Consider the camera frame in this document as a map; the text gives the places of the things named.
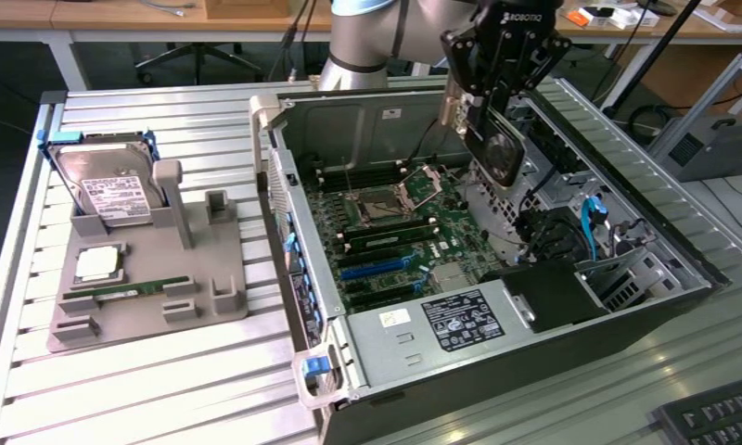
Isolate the green RAM stick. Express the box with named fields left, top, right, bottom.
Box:
left=61, top=275, right=193, bottom=302

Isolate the black expansion slot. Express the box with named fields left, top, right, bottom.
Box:
left=335, top=249, right=408, bottom=271
left=345, top=283, right=416, bottom=302
left=349, top=294, right=420, bottom=312

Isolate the black keyboard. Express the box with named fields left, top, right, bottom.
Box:
left=650, top=383, right=742, bottom=445

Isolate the grey cable on desk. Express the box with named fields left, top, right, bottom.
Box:
left=137, top=0, right=197, bottom=19

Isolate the black open PC case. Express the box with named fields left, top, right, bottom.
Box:
left=248, top=82, right=733, bottom=445

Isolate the CPU socket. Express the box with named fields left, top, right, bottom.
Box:
left=349, top=186, right=411, bottom=224

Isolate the thin hanging robot cable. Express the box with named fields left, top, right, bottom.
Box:
left=264, top=0, right=317, bottom=83

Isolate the black power wire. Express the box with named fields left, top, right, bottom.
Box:
left=511, top=159, right=595, bottom=268

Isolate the wooden desk white frame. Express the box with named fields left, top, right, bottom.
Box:
left=555, top=0, right=742, bottom=112
left=0, top=0, right=335, bottom=92

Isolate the hard disk with blue bracket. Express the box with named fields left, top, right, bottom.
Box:
left=38, top=129, right=169, bottom=228

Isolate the blue case latch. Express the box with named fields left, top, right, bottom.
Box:
left=300, top=354, right=329, bottom=379

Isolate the graphics card with black cooler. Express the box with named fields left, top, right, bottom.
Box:
left=442, top=82, right=530, bottom=189

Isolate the silver chipset heatsink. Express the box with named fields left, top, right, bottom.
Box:
left=430, top=263, right=475, bottom=294

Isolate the silver CPU chip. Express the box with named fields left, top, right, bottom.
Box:
left=76, top=248, right=124, bottom=281

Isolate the black labelled RAM stick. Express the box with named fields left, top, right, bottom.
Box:
left=347, top=225, right=439, bottom=252

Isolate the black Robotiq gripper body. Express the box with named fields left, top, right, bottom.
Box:
left=471, top=0, right=562, bottom=93

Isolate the tall silver disk bay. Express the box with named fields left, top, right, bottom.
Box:
left=466, top=91, right=600, bottom=261

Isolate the grey plastic parts rack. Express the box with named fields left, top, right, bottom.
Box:
left=45, top=159, right=253, bottom=356

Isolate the aluminium profile frame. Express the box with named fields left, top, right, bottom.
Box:
left=646, top=51, right=742, bottom=157

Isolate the thin black wire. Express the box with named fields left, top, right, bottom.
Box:
left=405, top=115, right=464, bottom=164

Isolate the low silver disk bay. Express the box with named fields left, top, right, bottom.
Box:
left=575, top=244, right=714, bottom=312

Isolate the black office chair base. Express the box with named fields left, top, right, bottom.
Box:
left=133, top=40, right=264, bottom=85

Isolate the black RAM slot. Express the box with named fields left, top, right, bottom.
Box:
left=316, top=169, right=407, bottom=192
left=335, top=215, right=435, bottom=236
left=337, top=221, right=438, bottom=243
left=313, top=159, right=404, bottom=180

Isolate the black plastic shroud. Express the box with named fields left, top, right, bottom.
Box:
left=478, top=258, right=612, bottom=336

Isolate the green motherboard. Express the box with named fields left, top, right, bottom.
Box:
left=300, top=159, right=510, bottom=316

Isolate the grey plastic case handle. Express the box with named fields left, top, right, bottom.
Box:
left=291, top=341, right=349, bottom=410

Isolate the grey power supply unit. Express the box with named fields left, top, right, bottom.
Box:
left=344, top=276, right=538, bottom=391

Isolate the small white box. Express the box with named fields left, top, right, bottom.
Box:
left=604, top=6, right=661, bottom=32

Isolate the black tripod pole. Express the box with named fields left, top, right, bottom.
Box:
left=599, top=0, right=705, bottom=122

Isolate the grey box with black handle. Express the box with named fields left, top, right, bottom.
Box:
left=646, top=115, right=742, bottom=184

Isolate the blue disk wire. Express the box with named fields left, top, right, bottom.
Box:
left=582, top=195, right=615, bottom=264

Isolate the brown wooden box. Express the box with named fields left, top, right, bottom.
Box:
left=204, top=0, right=287, bottom=20

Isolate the metal socket cover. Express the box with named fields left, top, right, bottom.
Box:
left=395, top=163, right=454, bottom=210

